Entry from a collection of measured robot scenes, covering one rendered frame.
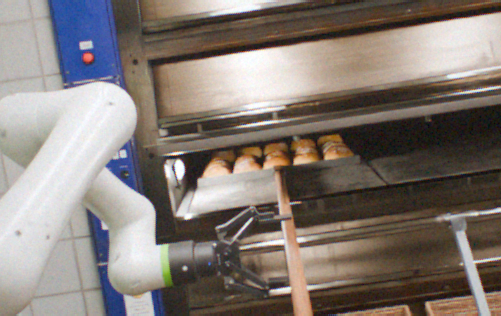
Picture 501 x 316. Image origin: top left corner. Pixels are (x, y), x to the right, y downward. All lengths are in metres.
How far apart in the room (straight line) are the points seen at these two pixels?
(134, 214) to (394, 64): 0.87
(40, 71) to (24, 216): 1.17
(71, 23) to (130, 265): 0.77
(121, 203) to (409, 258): 0.93
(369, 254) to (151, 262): 0.79
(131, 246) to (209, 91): 0.63
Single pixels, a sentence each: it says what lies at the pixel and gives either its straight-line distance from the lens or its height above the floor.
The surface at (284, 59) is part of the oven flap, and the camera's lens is 2.30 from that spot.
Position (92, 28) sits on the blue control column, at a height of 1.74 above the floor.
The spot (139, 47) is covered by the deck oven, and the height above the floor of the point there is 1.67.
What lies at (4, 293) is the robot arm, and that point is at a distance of 1.16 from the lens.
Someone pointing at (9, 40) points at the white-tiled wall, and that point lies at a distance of 2.37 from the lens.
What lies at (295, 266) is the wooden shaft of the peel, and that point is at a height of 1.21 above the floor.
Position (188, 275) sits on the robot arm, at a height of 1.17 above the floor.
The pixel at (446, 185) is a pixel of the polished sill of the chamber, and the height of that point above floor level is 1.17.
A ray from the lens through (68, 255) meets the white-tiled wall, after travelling 2.42.
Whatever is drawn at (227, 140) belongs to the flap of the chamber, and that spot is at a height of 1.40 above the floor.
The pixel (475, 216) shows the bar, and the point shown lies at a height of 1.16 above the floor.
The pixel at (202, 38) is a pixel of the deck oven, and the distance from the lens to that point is 2.29.
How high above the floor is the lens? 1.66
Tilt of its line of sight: 8 degrees down
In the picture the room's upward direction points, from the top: 9 degrees counter-clockwise
